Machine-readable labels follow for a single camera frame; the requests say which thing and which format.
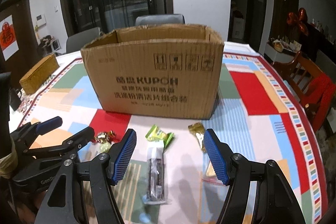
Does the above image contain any red gold wrapped candy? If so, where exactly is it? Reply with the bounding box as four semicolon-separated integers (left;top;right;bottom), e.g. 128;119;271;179
91;130;117;144

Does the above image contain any woven rattan box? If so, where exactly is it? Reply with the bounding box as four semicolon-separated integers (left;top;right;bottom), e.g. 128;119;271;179
19;53;59;95

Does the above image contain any red balloon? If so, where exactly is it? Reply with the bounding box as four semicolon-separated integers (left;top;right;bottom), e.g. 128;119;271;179
286;7;309;36

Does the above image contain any brown cardboard box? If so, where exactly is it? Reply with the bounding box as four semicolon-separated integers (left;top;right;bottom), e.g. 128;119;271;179
81;24;224;119

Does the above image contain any light green candy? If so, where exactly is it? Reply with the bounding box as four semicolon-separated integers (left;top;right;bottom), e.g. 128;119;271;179
98;142;112;153

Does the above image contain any red fu door poster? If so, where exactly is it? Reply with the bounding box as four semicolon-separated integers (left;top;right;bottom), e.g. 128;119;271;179
0;15;19;61

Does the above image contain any grey chair left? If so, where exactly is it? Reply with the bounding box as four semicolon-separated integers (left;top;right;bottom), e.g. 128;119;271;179
66;27;103;53

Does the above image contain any red wooden chair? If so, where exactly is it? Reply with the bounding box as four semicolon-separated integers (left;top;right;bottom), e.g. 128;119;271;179
272;52;335;132

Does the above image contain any colourful patterned tablecloth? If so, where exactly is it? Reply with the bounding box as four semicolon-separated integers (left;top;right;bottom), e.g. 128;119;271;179
9;42;328;223

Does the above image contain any green snack packet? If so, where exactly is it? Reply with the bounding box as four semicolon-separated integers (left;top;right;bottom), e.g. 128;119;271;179
145;124;175;150

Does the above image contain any clear packet yellow cracker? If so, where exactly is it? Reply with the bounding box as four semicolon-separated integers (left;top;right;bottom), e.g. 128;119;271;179
202;161;222;185

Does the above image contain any black white bar packet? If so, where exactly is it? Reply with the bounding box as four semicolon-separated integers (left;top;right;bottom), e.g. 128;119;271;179
143;140;166;205

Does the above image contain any left hand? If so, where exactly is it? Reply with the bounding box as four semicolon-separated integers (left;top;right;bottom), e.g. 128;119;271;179
0;143;18;179

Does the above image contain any grey chair behind box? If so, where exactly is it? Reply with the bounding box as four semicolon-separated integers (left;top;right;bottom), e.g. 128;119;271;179
135;14;185;26

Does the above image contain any gold wrapped snack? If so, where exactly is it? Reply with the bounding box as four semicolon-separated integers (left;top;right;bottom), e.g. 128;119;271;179
188;122;206;152

